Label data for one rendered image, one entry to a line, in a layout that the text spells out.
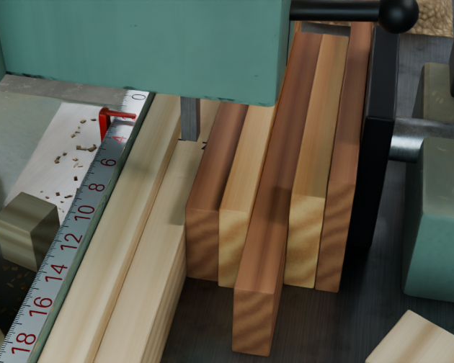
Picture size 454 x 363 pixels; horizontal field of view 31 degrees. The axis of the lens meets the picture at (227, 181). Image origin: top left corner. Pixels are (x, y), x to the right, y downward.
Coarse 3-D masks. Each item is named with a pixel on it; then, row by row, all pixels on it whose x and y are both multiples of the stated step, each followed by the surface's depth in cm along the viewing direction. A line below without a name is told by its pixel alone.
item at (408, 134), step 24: (384, 48) 44; (384, 72) 42; (384, 96) 41; (384, 120) 40; (408, 120) 45; (432, 120) 45; (360, 144) 41; (384, 144) 40; (408, 144) 44; (360, 168) 42; (384, 168) 41; (360, 192) 43; (360, 216) 44; (360, 240) 45
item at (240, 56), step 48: (0, 0) 38; (48, 0) 37; (96, 0) 37; (144, 0) 36; (192, 0) 36; (240, 0) 35; (288, 0) 37; (48, 48) 39; (96, 48) 38; (144, 48) 38; (192, 48) 37; (240, 48) 37; (288, 48) 41; (192, 96) 39; (240, 96) 39
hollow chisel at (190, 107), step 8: (184, 104) 43; (192, 104) 43; (184, 112) 44; (192, 112) 44; (184, 120) 44; (192, 120) 44; (184, 128) 45; (192, 128) 44; (184, 136) 45; (192, 136) 45
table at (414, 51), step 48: (432, 48) 62; (384, 192) 50; (384, 240) 47; (192, 288) 44; (288, 288) 44; (384, 288) 44; (192, 336) 41; (288, 336) 41; (336, 336) 41; (384, 336) 41
